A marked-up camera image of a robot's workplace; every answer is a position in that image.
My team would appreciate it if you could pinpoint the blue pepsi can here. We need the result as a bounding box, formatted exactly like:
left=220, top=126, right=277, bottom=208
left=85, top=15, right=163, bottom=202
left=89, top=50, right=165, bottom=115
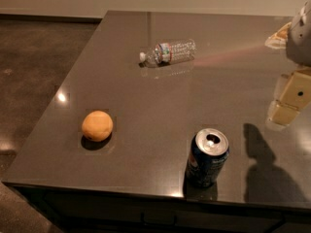
left=186, top=128, right=229, bottom=187

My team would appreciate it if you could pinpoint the orange fruit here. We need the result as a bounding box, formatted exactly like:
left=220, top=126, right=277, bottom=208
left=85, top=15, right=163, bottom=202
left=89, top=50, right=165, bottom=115
left=82, top=111, right=114, bottom=142

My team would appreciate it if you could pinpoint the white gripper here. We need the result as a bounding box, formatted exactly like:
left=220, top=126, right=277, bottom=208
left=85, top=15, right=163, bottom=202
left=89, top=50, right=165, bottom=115
left=264, top=2, right=311, bottom=126

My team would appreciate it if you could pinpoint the black drawer handle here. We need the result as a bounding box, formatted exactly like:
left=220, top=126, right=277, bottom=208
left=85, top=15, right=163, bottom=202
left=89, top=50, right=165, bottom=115
left=141, top=212, right=177, bottom=226

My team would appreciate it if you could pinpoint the clear plastic water bottle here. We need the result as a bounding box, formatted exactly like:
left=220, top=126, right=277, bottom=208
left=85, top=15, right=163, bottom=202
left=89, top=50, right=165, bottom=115
left=139, top=39, right=196, bottom=66

